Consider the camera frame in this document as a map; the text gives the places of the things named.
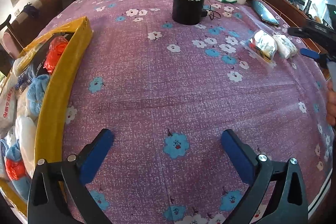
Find red plastic bag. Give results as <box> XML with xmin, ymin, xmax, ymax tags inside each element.
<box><xmin>43</xmin><ymin>36</ymin><xmax>68</xmax><ymax>75</ymax></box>

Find blue cloth with red bag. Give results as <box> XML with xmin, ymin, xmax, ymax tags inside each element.
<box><xmin>1</xmin><ymin>139</ymin><xmax>31</xmax><ymax>202</ymax></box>

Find red white tissue pack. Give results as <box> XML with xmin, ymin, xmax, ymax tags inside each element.
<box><xmin>0</xmin><ymin>82</ymin><xmax>17</xmax><ymax>135</ymax></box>

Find black snack packet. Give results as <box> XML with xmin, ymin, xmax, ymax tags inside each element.
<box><xmin>13</xmin><ymin>32</ymin><xmax>74</xmax><ymax>77</ymax></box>

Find person right hand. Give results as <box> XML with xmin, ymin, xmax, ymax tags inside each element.
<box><xmin>326</xmin><ymin>80</ymin><xmax>336</xmax><ymax>127</ymax></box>

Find wooden window sill ledge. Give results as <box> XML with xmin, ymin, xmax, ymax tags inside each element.
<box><xmin>252</xmin><ymin>0</ymin><xmax>336</xmax><ymax>57</ymax></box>

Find lemon print tissue pack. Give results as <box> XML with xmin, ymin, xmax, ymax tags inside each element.
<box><xmin>272</xmin><ymin>35</ymin><xmax>298</xmax><ymax>59</ymax></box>

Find black smartphone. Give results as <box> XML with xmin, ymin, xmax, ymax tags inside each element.
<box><xmin>247</xmin><ymin>0</ymin><xmax>279</xmax><ymax>26</ymax></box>

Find yellow cardboard box tray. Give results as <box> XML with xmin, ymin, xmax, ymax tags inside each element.
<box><xmin>0</xmin><ymin>16</ymin><xmax>94</xmax><ymax>217</ymax></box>

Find bagged colourful sponge cloths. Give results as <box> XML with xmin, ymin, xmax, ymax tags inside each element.
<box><xmin>240</xmin><ymin>30</ymin><xmax>277</xmax><ymax>71</ymax></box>

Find white cloth towel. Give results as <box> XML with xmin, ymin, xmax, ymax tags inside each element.
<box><xmin>15</xmin><ymin>116</ymin><xmax>37</xmax><ymax>178</ymax></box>

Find light blue knitted cloth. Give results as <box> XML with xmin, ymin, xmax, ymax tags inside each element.
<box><xmin>27</xmin><ymin>75</ymin><xmax>50</xmax><ymax>117</ymax></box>

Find black cylindrical electric motor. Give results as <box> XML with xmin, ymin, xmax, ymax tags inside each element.
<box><xmin>171</xmin><ymin>0</ymin><xmax>208</xmax><ymax>26</ymax></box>

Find purple floral tablecloth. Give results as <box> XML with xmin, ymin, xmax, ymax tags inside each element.
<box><xmin>46</xmin><ymin>0</ymin><xmax>333</xmax><ymax>223</ymax></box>

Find brown wooden chair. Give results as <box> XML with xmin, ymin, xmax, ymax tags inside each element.
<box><xmin>1</xmin><ymin>0</ymin><xmax>62</xmax><ymax>59</ymax></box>

